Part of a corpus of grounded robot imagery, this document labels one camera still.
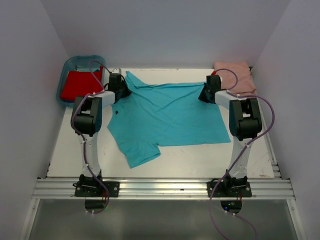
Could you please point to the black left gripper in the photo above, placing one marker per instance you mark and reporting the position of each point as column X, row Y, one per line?
column 127, row 91

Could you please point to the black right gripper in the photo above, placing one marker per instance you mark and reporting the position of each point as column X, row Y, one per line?
column 202, row 97

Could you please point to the teal t-shirt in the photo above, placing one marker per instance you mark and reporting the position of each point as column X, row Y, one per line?
column 162, row 115

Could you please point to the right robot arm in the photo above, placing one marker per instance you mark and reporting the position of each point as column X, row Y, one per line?
column 245, row 123

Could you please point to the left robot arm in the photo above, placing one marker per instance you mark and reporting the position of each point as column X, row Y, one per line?
column 87, row 119

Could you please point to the folded pink t-shirt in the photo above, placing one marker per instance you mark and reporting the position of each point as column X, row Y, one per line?
column 236, row 76

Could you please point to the teal plastic bin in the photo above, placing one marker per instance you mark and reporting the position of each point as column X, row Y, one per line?
column 75, row 63

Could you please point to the red t-shirt in bin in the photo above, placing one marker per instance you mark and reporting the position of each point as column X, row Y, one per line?
column 80, row 83

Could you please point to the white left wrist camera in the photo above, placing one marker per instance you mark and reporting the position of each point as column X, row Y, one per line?
column 116, row 71

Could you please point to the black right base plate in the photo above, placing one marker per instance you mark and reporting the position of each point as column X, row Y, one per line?
column 233, row 189

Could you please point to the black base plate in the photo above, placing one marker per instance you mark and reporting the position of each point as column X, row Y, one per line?
column 111, row 190
column 233, row 189

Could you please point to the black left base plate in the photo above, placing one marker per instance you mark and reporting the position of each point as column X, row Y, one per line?
column 111, row 190

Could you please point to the aluminium mounting rail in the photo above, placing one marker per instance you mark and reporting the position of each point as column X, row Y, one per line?
column 166, row 188

